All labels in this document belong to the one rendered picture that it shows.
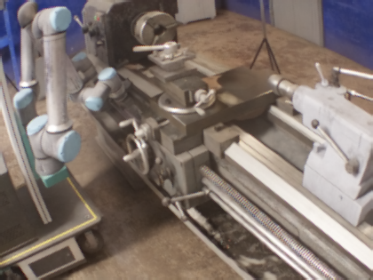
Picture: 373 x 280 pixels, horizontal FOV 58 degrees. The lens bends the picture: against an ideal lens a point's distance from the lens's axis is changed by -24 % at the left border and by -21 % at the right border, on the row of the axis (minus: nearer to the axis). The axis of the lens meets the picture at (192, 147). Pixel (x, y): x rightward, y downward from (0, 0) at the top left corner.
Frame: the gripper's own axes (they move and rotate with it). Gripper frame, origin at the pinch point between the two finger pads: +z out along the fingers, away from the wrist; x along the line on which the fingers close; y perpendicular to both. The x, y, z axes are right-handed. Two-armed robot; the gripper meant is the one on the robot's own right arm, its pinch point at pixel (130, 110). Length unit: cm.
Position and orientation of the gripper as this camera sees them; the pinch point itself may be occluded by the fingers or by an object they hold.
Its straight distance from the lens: 224.5
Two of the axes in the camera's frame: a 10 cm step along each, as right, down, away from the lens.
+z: 2.9, 5.2, 8.0
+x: 7.2, 4.4, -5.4
